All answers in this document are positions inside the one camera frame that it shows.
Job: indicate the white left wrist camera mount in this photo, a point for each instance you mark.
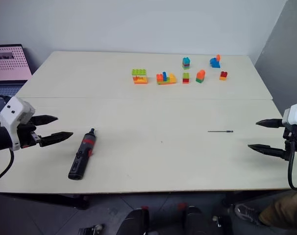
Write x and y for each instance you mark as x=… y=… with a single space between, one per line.
x=12 y=112

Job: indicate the black red electric screwdriver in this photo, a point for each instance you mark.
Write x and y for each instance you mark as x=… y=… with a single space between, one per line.
x=81 y=156

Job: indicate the dark rounded shape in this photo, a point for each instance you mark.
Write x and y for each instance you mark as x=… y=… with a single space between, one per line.
x=195 y=221
x=133 y=222

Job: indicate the green red block stack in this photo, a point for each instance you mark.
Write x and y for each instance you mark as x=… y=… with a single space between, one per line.
x=186 y=78

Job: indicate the orange green block house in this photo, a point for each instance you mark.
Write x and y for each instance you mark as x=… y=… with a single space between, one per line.
x=200 y=76

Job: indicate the blue orange block figure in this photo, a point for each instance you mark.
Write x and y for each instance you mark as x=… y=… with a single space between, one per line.
x=215 y=63

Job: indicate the boat shaped block build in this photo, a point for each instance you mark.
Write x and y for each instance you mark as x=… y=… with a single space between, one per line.
x=166 y=79

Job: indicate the brown trouser leg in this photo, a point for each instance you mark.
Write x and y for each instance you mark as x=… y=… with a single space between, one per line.
x=285 y=213

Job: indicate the green orange block build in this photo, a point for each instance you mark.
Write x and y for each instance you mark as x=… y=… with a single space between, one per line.
x=139 y=77

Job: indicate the small black caster part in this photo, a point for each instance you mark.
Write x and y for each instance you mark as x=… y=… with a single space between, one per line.
x=222 y=221

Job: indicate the red orange block stack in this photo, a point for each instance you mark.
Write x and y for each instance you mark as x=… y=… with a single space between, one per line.
x=223 y=76

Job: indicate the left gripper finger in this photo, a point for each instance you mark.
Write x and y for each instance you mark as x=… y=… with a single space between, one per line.
x=45 y=120
x=56 y=138

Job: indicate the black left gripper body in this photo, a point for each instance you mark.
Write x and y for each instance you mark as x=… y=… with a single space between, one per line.
x=26 y=135

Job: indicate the grey sneaker shoe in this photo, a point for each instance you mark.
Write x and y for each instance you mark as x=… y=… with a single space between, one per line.
x=246 y=213

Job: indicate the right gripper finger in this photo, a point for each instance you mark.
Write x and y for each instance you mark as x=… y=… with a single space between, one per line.
x=268 y=150
x=271 y=123

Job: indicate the black table leg frame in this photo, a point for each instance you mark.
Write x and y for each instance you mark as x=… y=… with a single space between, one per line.
x=53 y=199

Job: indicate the thin metal screwdriver bit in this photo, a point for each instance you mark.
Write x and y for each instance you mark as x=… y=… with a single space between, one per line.
x=220 y=131

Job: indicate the teal topped block stack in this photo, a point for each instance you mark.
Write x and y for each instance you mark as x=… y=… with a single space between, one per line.
x=186 y=63

